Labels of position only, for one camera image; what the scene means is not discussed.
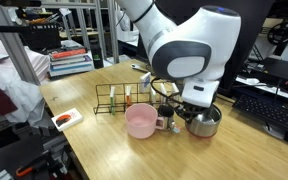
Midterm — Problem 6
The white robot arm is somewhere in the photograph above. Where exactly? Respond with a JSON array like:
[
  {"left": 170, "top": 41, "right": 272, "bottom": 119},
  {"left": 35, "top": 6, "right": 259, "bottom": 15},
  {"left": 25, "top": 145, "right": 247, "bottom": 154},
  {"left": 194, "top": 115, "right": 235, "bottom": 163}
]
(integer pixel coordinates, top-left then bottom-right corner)
[{"left": 116, "top": 0, "right": 241, "bottom": 122}]

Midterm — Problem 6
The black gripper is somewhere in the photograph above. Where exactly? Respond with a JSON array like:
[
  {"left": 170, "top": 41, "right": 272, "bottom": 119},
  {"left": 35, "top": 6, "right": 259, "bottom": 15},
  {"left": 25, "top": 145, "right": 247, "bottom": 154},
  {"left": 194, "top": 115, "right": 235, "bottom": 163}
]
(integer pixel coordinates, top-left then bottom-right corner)
[{"left": 177, "top": 102, "right": 209, "bottom": 122}]

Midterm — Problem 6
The white cloth pile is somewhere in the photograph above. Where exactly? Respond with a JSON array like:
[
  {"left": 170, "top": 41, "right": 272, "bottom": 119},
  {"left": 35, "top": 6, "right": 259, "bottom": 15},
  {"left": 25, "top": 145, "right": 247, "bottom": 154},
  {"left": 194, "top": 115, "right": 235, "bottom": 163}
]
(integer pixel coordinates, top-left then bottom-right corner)
[{"left": 0, "top": 58, "right": 51, "bottom": 128}]

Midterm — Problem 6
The white card in rack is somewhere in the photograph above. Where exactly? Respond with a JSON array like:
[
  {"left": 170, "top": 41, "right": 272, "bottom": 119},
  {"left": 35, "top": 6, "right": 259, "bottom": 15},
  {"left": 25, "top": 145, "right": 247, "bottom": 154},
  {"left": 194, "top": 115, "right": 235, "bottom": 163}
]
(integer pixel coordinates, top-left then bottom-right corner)
[
  {"left": 160, "top": 83, "right": 167, "bottom": 105},
  {"left": 171, "top": 83, "right": 180, "bottom": 101},
  {"left": 150, "top": 86, "right": 157, "bottom": 104}
]

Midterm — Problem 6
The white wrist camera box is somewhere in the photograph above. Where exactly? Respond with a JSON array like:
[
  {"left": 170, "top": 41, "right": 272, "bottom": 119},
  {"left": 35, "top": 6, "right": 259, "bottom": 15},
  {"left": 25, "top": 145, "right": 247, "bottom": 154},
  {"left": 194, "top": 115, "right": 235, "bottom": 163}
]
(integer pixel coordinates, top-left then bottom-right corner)
[{"left": 182, "top": 78, "right": 219, "bottom": 108}]

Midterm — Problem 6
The stack of books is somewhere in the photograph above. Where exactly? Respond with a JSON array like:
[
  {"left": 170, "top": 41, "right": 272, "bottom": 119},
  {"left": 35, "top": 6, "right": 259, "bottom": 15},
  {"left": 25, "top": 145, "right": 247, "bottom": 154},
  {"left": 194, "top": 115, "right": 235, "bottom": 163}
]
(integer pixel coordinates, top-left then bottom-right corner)
[{"left": 49, "top": 47, "right": 93, "bottom": 77}]

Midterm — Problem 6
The white card green label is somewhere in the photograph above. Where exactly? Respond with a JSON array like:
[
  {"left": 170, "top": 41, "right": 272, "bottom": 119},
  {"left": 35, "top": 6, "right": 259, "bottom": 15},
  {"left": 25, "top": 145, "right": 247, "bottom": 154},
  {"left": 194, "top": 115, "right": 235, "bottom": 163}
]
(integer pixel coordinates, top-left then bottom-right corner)
[{"left": 109, "top": 86, "right": 115, "bottom": 115}]

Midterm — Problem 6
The black computer monitor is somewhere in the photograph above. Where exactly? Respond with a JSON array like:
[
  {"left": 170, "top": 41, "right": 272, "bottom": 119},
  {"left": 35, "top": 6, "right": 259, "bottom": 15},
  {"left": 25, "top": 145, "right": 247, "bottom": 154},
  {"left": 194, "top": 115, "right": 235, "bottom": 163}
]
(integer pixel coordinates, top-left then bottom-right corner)
[{"left": 154, "top": 0, "right": 273, "bottom": 94}]

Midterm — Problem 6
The black filament spool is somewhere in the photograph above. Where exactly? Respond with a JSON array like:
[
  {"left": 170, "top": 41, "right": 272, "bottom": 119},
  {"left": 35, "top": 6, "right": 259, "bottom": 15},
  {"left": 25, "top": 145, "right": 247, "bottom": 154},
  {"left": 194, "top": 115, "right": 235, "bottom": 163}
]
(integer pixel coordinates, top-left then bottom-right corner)
[{"left": 267, "top": 22, "right": 288, "bottom": 45}]

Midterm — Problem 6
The pink plastic cup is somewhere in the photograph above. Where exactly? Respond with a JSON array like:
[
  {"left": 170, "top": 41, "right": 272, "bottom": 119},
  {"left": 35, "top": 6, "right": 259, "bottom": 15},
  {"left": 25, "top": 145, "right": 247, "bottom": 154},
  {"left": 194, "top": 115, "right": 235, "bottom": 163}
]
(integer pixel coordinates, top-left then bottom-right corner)
[{"left": 125, "top": 103, "right": 162, "bottom": 139}]

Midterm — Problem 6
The small steel mug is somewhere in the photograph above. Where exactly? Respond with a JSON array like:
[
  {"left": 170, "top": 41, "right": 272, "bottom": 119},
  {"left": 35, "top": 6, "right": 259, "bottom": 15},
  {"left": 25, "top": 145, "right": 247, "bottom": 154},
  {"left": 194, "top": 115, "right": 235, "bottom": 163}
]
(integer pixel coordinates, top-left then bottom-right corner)
[{"left": 156, "top": 105, "right": 175, "bottom": 131}]

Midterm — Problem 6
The silver metal bowl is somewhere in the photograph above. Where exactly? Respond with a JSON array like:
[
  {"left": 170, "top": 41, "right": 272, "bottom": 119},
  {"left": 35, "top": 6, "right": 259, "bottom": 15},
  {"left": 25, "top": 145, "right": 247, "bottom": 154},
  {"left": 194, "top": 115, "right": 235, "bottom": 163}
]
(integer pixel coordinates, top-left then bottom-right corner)
[{"left": 185, "top": 105, "right": 222, "bottom": 138}]

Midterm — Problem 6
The black wire rack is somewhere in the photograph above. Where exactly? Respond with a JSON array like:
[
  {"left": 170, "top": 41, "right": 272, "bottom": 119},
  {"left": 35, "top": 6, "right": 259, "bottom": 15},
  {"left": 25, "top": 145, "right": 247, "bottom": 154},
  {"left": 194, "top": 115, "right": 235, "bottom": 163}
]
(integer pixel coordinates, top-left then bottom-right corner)
[{"left": 93, "top": 80, "right": 181, "bottom": 115}]

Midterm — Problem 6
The black keyboard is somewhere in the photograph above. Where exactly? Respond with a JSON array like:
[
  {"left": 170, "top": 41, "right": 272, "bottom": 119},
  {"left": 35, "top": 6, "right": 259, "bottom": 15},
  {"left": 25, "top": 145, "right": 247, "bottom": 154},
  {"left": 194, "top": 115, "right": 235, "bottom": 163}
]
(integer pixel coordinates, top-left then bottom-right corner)
[{"left": 233, "top": 95, "right": 288, "bottom": 131}]

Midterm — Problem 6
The white card orange label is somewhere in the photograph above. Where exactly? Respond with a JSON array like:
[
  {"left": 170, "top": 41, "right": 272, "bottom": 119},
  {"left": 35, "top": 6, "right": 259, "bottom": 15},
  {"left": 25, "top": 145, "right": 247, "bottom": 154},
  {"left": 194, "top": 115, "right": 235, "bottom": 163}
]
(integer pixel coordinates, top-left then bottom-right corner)
[{"left": 125, "top": 86, "right": 131, "bottom": 107}]

